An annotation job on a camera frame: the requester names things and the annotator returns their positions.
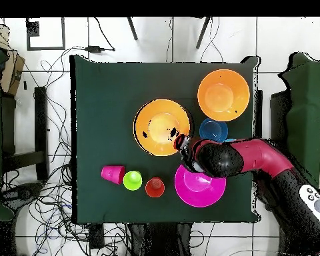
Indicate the large orange bowl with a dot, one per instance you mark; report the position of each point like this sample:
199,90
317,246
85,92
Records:
154,122
223,95

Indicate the green cup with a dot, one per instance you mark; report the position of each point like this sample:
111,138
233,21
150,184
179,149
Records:
132,180

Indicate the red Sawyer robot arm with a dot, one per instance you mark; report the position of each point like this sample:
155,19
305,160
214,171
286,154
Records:
256,154

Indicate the dark blue bowl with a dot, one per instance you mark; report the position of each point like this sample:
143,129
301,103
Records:
212,129

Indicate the orange cup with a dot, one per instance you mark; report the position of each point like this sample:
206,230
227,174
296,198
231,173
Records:
155,187

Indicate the large pink bowl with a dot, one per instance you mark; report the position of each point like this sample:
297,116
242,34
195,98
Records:
200,192

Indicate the red cup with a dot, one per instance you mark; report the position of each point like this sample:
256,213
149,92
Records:
112,174

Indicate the dark green tablecloth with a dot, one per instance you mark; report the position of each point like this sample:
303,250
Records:
109,106

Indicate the black tripod leg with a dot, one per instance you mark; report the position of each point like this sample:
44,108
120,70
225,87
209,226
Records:
203,32
132,28

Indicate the black power adapter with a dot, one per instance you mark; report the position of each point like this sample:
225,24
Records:
95,49

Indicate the black stand base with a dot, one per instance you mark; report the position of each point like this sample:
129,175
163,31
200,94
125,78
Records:
26,190

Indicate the cardboard box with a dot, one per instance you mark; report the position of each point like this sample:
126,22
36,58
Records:
13,69

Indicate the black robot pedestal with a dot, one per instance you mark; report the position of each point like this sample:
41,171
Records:
162,240

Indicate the black bench frame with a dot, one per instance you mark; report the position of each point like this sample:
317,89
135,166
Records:
41,120

